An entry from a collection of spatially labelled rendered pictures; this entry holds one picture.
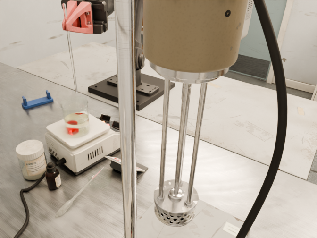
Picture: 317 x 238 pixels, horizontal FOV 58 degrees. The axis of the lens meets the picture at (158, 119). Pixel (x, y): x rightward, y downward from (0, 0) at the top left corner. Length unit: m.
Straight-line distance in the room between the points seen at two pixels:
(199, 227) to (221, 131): 0.38
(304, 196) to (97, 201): 0.48
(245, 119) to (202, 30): 0.75
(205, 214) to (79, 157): 0.32
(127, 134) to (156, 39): 0.09
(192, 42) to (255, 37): 3.34
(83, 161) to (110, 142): 0.08
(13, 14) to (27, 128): 1.48
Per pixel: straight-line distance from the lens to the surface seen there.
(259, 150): 0.87
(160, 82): 1.15
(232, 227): 0.64
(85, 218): 0.65
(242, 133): 0.93
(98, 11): 0.70
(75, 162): 0.72
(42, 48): 2.52
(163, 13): 0.27
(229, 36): 0.28
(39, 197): 0.72
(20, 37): 2.40
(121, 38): 0.22
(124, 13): 0.22
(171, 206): 0.44
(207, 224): 0.63
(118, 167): 0.73
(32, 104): 1.06
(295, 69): 3.61
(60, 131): 0.75
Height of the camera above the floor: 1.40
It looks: 32 degrees down
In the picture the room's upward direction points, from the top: 2 degrees clockwise
